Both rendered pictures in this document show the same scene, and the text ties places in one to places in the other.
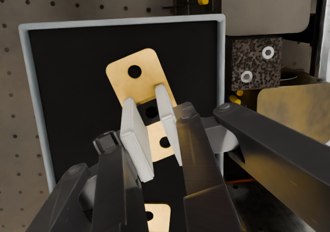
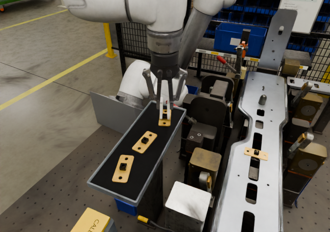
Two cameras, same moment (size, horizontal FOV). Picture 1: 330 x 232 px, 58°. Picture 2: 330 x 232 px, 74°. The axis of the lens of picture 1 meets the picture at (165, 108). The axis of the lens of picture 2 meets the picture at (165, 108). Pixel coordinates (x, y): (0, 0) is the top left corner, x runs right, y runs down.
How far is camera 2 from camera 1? 0.67 m
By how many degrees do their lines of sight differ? 70
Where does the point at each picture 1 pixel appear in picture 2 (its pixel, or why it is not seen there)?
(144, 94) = (165, 115)
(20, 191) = not seen: outside the picture
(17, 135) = (86, 204)
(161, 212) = (154, 135)
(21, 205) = not seen: outside the picture
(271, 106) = (198, 152)
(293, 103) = (206, 154)
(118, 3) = (164, 174)
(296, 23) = (210, 137)
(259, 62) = (196, 135)
